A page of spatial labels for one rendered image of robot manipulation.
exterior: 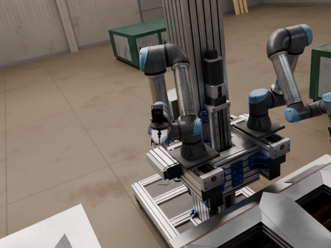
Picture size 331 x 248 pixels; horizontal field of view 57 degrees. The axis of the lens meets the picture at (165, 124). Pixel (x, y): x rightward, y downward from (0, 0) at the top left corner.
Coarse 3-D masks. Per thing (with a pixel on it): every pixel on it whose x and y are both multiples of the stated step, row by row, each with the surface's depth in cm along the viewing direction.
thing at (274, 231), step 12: (312, 192) 160; (324, 192) 162; (300, 204) 156; (264, 216) 148; (252, 228) 144; (264, 228) 144; (276, 228) 141; (240, 240) 142; (276, 240) 138; (288, 240) 134
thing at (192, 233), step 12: (324, 156) 214; (300, 168) 206; (276, 192) 189; (240, 204) 184; (252, 204) 183; (216, 216) 179; (228, 216) 177; (192, 228) 173; (204, 228) 172; (180, 240) 167; (192, 240) 166
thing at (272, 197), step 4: (264, 196) 161; (268, 196) 160; (272, 196) 160; (276, 196) 159; (280, 196) 159; (284, 196) 158; (264, 200) 158; (268, 200) 157; (272, 200) 157; (276, 200) 157; (260, 204) 156; (264, 204) 155
